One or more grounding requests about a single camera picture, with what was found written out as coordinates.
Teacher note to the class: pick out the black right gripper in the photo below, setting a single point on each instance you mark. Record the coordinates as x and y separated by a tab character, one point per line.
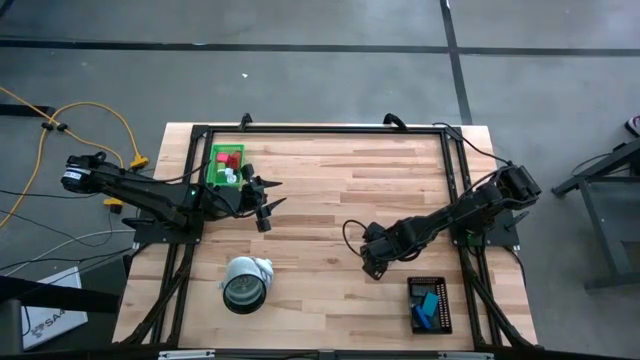
380	247

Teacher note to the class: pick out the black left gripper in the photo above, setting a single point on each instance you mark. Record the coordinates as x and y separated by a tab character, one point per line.
245	200

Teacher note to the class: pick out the red and white charger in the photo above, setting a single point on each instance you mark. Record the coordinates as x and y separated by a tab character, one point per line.
229	171

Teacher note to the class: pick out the small red cube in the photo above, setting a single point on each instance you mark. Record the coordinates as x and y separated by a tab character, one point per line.
235	161

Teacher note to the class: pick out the dark blue block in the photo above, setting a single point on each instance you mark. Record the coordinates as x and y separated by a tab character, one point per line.
421	318

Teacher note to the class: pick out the black plastic basket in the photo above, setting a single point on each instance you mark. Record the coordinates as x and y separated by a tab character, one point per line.
444	310

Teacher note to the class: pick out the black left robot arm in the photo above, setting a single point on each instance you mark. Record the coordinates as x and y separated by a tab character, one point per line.
140	192

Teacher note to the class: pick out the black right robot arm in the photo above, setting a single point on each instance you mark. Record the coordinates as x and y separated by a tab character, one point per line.
450	215

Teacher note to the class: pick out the green plastic basket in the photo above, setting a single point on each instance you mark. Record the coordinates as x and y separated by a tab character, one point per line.
214	167

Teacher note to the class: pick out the white cup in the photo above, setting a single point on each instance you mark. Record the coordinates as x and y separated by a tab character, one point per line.
240	267

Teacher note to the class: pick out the black flat bar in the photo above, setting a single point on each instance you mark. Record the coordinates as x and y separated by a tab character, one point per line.
75	299

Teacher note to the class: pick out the black metal side table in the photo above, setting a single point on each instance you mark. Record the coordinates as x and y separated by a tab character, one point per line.
625	225

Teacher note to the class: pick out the white printed box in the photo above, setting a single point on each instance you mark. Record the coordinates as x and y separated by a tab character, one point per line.
55	325

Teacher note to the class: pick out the person's shoe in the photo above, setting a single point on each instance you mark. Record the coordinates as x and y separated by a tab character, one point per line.
634	125

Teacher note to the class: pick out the grey box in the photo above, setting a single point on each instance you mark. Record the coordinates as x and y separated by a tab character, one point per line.
10	325

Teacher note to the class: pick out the black metal table frame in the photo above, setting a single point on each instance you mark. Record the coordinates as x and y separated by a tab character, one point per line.
325	129

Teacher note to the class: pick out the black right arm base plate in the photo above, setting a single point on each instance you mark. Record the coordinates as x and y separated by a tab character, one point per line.
502	239

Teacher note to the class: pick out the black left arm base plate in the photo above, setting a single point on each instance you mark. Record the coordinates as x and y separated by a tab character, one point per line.
150	235

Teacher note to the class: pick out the silver metal bracket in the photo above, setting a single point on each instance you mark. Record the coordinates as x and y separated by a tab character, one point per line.
187	354
465	356

